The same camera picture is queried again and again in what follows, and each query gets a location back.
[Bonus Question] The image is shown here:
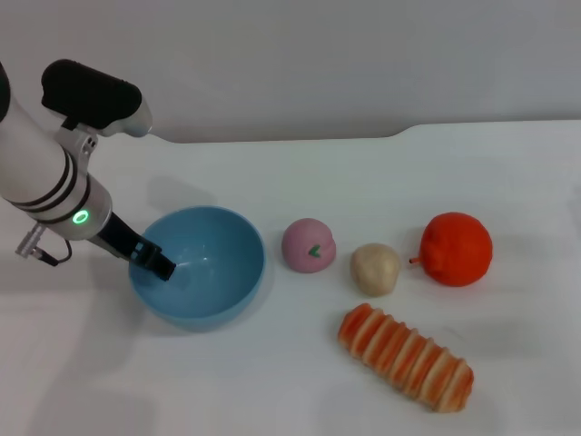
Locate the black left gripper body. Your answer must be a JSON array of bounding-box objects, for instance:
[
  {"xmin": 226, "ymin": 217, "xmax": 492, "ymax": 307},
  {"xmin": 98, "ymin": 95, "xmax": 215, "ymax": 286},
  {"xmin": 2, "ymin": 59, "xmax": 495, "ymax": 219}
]
[{"xmin": 93, "ymin": 212, "xmax": 152, "ymax": 265}]

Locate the blue plastic bowl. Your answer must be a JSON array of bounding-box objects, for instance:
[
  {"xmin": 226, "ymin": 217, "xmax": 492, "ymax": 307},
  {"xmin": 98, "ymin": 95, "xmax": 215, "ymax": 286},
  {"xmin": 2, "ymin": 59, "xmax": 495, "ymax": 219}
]
[{"xmin": 128, "ymin": 205, "xmax": 267, "ymax": 333}]

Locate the beige egg yolk pastry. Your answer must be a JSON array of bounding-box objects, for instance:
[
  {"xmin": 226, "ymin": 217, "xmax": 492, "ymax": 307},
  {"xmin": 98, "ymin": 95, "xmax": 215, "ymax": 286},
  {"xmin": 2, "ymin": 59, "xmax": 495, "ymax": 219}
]
[{"xmin": 349, "ymin": 243, "xmax": 401, "ymax": 298}]

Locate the pink peach bun toy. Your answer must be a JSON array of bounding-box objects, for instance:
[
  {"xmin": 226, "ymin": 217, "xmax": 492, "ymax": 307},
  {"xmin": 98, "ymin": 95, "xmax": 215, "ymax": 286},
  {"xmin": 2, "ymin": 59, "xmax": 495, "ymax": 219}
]
[{"xmin": 281, "ymin": 218, "xmax": 338, "ymax": 274}]

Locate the orange striped bread loaf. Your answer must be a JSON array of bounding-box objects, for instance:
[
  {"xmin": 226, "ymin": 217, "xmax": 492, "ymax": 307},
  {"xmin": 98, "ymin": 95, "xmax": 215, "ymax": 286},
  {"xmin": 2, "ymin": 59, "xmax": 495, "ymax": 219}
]
[{"xmin": 337, "ymin": 302, "xmax": 476, "ymax": 414}]

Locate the orange red fruit toy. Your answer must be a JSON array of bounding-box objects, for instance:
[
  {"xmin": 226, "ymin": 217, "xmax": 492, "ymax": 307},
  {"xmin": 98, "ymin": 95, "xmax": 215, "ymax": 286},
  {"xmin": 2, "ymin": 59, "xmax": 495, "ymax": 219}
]
[{"xmin": 408, "ymin": 212, "xmax": 494, "ymax": 288}]

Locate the left arm cable with plug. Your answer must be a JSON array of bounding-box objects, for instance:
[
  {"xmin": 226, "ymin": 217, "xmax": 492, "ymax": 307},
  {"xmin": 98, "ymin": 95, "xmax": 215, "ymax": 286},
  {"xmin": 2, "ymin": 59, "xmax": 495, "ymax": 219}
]
[{"xmin": 15, "ymin": 224, "xmax": 74, "ymax": 265}]

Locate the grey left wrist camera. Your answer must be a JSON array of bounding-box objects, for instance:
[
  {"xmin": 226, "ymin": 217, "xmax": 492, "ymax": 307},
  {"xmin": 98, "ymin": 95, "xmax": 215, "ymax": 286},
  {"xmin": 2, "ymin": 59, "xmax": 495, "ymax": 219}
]
[{"xmin": 40, "ymin": 58, "xmax": 154, "ymax": 138}]

